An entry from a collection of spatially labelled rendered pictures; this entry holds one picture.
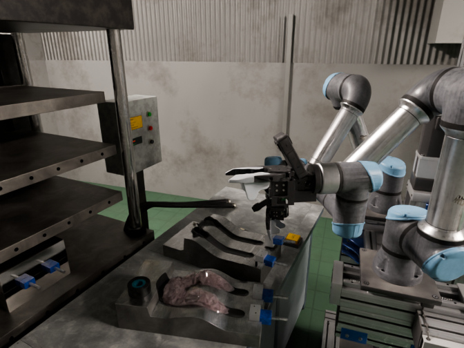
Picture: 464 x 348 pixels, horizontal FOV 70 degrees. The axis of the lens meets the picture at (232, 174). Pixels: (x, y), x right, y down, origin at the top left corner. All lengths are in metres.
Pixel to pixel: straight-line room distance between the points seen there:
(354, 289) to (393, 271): 0.15
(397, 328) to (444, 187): 0.55
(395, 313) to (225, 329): 0.56
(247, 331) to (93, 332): 0.54
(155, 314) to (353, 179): 0.81
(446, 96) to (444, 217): 0.30
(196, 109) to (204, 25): 0.86
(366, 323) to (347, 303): 0.09
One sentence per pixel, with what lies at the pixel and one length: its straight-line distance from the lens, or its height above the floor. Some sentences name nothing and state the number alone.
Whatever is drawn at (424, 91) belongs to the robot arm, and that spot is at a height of 1.62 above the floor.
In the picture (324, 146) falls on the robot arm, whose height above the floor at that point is 1.37.
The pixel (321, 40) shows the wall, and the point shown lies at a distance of 3.40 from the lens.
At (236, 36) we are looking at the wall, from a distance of 3.57.
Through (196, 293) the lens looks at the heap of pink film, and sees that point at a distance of 1.26.
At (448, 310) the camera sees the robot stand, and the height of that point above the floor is 0.98.
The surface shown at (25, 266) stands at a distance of 1.56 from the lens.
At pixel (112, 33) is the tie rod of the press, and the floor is 1.79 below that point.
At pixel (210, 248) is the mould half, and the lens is 1.49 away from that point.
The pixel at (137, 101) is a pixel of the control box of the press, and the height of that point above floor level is 1.46.
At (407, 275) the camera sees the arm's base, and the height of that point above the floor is 1.08.
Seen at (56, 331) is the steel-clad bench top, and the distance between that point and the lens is 1.42.
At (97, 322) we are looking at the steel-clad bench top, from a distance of 1.39.
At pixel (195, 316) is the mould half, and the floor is 0.90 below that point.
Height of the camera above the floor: 1.72
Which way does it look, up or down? 21 degrees down
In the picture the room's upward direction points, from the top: straight up
